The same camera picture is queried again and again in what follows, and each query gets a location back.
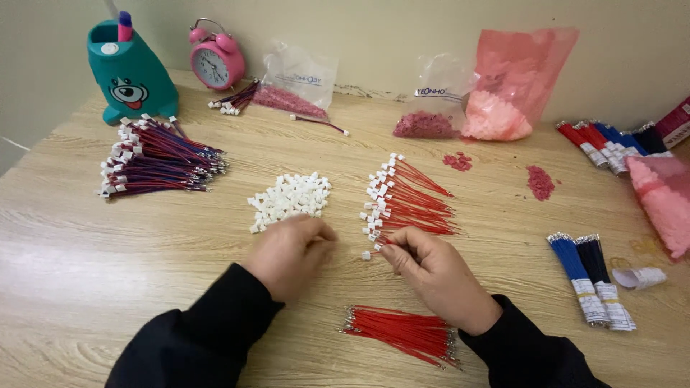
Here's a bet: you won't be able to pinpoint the red cardboard box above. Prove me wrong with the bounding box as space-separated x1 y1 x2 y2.
654 96 690 150

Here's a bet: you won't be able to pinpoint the pile of bare red wires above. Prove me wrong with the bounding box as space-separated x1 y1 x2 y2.
340 304 463 371

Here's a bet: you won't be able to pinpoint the blue wire bundle, paper label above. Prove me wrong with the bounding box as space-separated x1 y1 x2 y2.
547 232 610 327

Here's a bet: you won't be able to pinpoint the single red wire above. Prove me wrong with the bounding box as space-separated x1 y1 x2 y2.
362 241 395 261

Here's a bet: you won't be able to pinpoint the blue wire bundle, short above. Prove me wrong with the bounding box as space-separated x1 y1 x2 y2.
592 122 649 160

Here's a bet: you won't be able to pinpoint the pink bag of white connectors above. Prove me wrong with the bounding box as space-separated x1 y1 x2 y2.
460 27 581 142

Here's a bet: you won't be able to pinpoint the pile of red-blue connector wires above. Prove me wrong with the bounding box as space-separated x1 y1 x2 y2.
96 113 229 199

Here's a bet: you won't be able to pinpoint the person's right hand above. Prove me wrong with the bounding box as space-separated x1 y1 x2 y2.
380 226 503 336

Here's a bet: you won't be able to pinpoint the pink bag of connectors, open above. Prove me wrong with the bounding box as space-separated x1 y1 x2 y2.
625 154 690 262

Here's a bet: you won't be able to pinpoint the pile of white plastic connectors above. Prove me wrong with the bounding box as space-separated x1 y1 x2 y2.
247 172 333 234

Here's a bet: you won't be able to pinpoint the curled white paper label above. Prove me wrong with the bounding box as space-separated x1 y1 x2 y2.
611 266 668 291

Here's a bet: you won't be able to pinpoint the black wire bundle, short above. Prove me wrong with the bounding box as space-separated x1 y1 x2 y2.
631 122 674 158

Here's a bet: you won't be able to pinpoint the clear bag of pink terminals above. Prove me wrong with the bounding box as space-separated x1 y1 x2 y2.
252 40 340 121

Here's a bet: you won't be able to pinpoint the pink twin-bell alarm clock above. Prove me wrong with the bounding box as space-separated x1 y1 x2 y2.
188 18 247 92

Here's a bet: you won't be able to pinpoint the single red-blue wire, two connectors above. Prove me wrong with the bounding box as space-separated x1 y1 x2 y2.
289 114 350 137

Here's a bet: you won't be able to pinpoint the teal dog-face pen holder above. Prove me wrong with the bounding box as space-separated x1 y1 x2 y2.
87 20 180 126

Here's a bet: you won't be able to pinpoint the pile of red connector wires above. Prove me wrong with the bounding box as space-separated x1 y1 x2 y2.
359 153 459 250

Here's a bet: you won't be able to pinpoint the small bunch red-blue connector wires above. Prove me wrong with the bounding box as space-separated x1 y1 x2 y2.
207 79 261 116

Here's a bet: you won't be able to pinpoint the person's left hand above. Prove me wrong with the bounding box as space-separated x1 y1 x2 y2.
243 214 338 303

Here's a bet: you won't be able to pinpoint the pink and purple pen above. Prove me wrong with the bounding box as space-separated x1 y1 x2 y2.
117 11 134 43

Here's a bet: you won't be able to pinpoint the black wire bundle, paper label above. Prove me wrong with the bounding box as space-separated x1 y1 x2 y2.
575 234 637 332

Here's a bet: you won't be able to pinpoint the clear bag of dark-pink terminals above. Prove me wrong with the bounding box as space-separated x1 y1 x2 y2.
392 52 476 140

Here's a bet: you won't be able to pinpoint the small heap of red terminals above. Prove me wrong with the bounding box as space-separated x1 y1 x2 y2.
442 151 473 172

